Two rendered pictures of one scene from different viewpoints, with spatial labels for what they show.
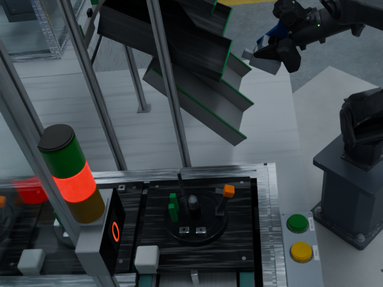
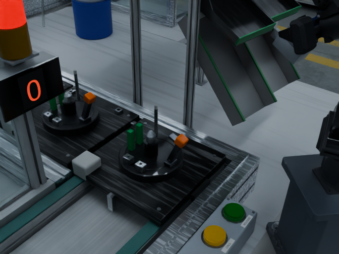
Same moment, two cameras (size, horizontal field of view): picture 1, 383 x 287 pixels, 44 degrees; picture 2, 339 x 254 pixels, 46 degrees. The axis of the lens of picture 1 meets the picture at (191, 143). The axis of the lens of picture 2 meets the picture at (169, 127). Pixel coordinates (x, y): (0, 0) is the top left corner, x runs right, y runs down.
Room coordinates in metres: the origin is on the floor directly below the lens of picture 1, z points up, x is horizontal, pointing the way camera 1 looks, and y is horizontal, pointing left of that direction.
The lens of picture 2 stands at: (0.05, -0.30, 1.54)
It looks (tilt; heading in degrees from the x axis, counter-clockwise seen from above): 36 degrees down; 25
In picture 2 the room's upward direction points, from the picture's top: 1 degrees clockwise
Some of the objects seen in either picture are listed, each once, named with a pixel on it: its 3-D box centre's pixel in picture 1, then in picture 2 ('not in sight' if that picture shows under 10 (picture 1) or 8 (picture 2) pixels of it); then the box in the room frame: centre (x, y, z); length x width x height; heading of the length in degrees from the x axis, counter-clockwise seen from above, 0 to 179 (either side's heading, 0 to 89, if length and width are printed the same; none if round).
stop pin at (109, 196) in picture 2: (195, 277); (111, 202); (0.50, 0.04, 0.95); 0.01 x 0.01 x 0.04; 79
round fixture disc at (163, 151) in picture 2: (196, 216); (151, 157); (0.63, 0.02, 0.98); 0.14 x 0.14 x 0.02
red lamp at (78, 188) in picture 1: (73, 177); (5, 7); (0.46, 0.17, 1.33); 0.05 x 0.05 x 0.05
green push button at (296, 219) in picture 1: (297, 224); (233, 213); (0.57, -0.19, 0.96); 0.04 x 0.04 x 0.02
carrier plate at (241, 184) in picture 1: (197, 222); (151, 164); (0.63, 0.02, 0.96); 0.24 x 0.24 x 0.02; 79
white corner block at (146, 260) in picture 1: (147, 259); (87, 165); (0.55, 0.13, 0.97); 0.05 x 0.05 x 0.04; 79
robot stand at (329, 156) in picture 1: (357, 187); (322, 218); (0.64, -0.34, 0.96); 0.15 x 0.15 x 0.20; 34
